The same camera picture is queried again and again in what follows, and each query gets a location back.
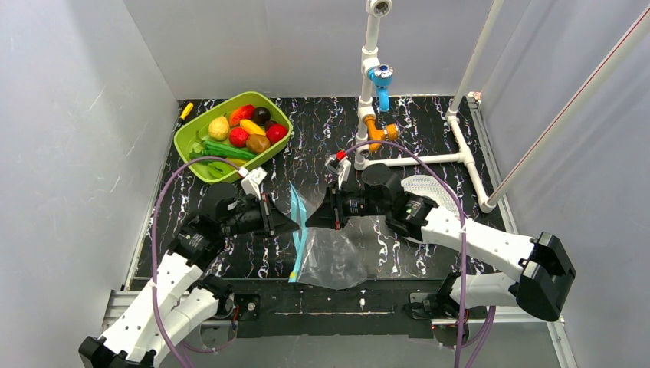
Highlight clear zip top bag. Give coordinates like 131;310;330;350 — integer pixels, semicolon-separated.
288;185;368;290

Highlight brown toy kiwi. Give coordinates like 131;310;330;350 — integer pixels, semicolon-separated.
245;134;271;155

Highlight green toy beans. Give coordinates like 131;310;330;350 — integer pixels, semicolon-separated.
189;140;256;161

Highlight green plastic tray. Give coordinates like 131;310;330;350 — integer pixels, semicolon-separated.
173;91;293;184

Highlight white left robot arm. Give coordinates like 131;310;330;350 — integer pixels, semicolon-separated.
78;183;300;367

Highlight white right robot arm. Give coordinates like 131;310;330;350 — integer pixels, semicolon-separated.
306;164;576;322

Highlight yellow toy corn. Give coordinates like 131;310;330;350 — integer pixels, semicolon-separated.
227;157;248;166

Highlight red toy strawberry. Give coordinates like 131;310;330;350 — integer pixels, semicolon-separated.
228;126;250;148

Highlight orange pipe valve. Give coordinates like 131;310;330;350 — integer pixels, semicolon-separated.
363;115;400;141

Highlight red toy apple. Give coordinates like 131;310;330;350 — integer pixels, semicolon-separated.
266;123;288;145

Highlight yellow toy banana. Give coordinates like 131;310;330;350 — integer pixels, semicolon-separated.
239;119;266;136

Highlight white filament spool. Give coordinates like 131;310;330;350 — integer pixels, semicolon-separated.
401;175;461;251

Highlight yellow toy lemon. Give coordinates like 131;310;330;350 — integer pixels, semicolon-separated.
208;116;230;141

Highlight dark purple toy fruit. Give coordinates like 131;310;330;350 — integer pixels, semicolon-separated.
251;107;271;126

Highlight red orange toy pepper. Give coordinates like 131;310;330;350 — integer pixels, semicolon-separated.
228;104;255;127

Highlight blue pipe valve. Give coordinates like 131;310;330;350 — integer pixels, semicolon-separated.
367;64;393;113

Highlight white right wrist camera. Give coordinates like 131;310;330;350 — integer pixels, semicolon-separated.
325;150;351;189

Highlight white PVC pipe frame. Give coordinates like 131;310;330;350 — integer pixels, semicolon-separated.
353;1;649;213

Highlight yellow handled screwdriver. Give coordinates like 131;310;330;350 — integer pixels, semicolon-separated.
178;102;194;122

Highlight aluminium frame rail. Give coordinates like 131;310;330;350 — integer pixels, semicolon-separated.
94;287;578;368

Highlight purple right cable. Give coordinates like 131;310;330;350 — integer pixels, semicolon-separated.
345;140;497;368

